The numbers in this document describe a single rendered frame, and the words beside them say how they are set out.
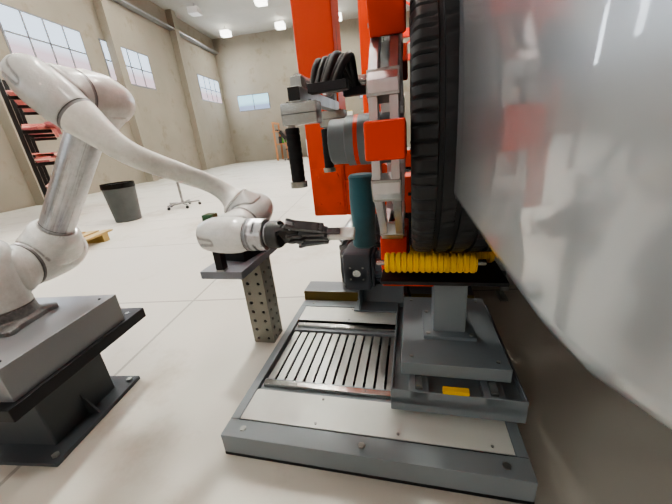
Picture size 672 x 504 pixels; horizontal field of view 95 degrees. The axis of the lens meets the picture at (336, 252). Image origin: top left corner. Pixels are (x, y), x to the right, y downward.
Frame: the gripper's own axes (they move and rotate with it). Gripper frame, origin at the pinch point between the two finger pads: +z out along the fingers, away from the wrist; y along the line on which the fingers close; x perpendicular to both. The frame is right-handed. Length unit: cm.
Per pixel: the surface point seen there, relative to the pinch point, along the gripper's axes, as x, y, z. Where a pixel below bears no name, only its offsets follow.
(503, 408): -37, -32, 42
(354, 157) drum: 23.6, 1.1, 1.9
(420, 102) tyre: 11.8, 27.5, 19.1
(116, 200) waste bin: 173, -220, -386
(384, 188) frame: 4.4, 12.4, 11.8
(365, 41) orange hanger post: 255, -109, -23
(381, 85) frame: 18.6, 26.6, 11.8
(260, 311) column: -9, -57, -48
